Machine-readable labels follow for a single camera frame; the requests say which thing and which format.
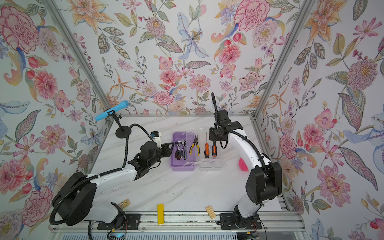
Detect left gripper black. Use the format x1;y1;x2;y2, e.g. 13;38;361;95
147;142;176;168

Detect small wooden tag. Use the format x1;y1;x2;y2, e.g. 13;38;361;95
119;199;131;209

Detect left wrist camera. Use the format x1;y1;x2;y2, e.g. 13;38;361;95
151;131;162;148

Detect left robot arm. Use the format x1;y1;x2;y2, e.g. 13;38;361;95
50;141;175;228

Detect purple plastic tool box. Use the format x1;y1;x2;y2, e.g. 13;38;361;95
170;129;224;172

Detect black microphone stand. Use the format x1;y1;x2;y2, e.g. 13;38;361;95
109;113;132;139

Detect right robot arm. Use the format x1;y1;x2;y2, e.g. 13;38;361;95
209;110;283;229

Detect aluminium front rail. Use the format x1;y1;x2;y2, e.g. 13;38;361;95
47;211;307;234

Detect ratchet wrench red black handle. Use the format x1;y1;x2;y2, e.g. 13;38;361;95
179;139;186;160

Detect yellow block on rail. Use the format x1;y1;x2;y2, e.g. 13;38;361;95
157;204;165;225

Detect yellow handled pliers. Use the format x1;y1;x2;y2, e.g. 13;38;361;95
189;134;200;157

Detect orange black screwdriver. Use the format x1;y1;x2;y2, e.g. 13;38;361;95
212;141;218;157
204;132;210;159

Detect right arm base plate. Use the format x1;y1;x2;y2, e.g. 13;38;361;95
216;213;262;231

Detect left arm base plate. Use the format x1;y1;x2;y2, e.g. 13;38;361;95
97;214;141;231

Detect pink striped ball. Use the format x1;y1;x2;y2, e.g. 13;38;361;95
239;158;249;172

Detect wooden block on rail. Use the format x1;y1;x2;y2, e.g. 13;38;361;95
206;205;217;220

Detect blue microphone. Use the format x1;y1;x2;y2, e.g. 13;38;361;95
95;101;130;122

